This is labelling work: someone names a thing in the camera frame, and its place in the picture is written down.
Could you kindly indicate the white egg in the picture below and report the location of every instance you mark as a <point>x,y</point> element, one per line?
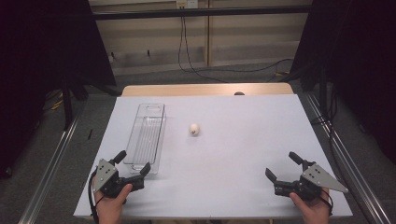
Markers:
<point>194,128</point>

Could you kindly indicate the white wall socket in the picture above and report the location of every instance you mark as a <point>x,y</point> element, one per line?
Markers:
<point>191,3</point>

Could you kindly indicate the person's left hand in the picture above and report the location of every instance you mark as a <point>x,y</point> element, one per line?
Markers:
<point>111,207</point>

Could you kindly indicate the dark table grommet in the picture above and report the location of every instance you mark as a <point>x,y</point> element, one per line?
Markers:
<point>239,93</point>

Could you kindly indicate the wooden table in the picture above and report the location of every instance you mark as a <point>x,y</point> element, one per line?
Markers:
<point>186,89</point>

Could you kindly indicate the metal floor rail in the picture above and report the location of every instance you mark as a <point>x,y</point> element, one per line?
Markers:
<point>46,177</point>
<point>358,183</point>

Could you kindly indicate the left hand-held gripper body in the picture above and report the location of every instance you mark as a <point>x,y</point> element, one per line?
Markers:
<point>107,182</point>

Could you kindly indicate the black curtain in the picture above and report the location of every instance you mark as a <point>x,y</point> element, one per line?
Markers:
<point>367,62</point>
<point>37,62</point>

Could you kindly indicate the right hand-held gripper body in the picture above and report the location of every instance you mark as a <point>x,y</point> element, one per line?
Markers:
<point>308,185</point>

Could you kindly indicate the clear plastic container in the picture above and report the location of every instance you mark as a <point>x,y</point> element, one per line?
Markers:
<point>146,137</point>

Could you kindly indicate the small black floor object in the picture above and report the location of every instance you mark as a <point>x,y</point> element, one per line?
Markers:
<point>90,134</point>

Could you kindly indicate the person's right hand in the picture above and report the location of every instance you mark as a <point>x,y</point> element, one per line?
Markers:
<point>314,211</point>

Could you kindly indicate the white table board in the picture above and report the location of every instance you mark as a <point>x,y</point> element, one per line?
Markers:
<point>233,161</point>

